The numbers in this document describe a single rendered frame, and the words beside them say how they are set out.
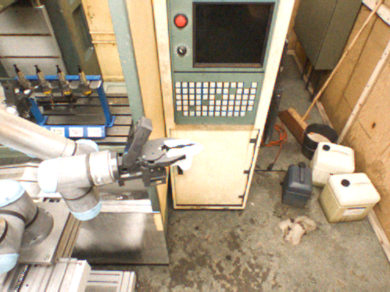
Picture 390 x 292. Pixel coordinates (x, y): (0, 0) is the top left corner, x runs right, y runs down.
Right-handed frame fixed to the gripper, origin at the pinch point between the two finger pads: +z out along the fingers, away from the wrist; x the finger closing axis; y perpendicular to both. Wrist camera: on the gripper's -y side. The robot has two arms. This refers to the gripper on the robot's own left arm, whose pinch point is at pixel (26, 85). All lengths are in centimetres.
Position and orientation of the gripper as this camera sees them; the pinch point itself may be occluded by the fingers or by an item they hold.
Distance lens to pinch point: 180.0
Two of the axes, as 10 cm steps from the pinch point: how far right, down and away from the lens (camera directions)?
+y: -0.1, 6.9, 7.3
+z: 0.1, -7.3, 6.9
